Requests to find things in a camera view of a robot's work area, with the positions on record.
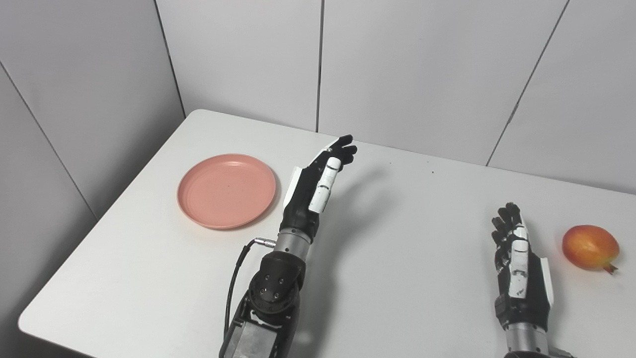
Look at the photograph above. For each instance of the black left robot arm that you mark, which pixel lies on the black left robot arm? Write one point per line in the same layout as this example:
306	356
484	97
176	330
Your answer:
273	293

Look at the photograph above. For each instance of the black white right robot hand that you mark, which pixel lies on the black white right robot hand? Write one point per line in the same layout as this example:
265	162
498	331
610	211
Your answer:
534	293

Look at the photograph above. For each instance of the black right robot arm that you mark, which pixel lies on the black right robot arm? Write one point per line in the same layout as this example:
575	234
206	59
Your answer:
526	343

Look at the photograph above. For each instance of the red yellow pomegranate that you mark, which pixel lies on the red yellow pomegranate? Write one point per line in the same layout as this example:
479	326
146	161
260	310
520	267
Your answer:
589	246

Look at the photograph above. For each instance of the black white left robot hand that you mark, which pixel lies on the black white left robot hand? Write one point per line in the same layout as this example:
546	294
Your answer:
300	199

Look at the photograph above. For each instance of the pink round plate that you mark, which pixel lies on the pink round plate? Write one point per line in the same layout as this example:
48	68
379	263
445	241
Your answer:
226	191

